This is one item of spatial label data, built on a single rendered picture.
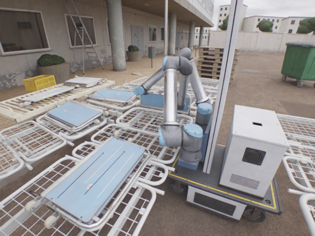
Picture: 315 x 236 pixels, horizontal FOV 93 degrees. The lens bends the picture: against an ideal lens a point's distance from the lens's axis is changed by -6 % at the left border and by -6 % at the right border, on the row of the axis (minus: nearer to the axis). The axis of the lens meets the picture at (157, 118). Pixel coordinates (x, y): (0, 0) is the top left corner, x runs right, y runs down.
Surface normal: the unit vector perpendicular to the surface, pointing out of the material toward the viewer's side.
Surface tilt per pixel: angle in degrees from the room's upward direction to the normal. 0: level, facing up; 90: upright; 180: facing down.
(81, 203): 5
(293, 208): 0
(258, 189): 90
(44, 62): 73
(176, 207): 0
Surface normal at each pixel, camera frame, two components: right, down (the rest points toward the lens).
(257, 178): -0.43, 0.41
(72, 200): 0.07, -0.87
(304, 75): -0.05, 0.52
